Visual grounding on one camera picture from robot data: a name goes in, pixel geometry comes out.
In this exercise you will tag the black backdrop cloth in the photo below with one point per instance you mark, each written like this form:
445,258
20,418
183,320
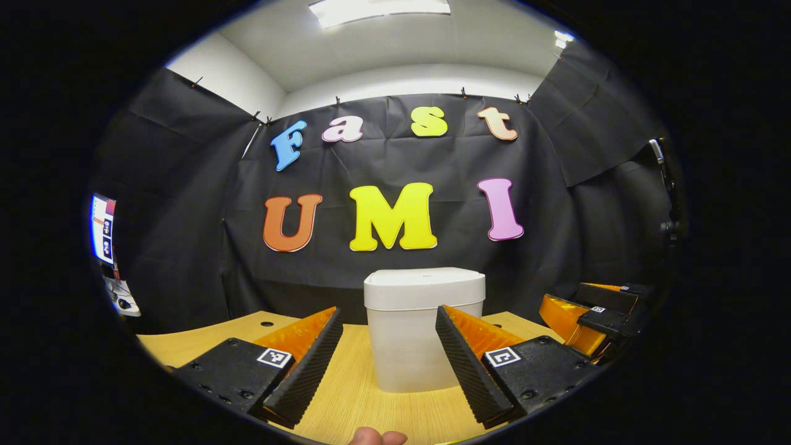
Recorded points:
185,247

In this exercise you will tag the large ceiling light panel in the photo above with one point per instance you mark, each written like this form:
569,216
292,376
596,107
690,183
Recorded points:
380,11

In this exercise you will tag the small ceiling light panel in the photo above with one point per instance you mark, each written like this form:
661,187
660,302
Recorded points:
563,39

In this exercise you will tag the wooden desktop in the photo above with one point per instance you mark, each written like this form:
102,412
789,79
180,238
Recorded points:
346,408

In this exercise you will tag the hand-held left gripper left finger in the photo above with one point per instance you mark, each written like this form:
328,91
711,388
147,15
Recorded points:
309,371

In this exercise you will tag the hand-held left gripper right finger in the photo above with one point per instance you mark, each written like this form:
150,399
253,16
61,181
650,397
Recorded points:
466,371

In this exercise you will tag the white desktop garbage bin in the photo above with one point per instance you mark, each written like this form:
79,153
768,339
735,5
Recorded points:
420,334

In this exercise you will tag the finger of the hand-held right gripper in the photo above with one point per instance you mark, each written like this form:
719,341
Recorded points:
612,296
609,322

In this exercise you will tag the dark stand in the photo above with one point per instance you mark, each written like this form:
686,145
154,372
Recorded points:
670,216

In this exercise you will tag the computer monitor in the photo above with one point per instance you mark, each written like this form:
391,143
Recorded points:
103,228

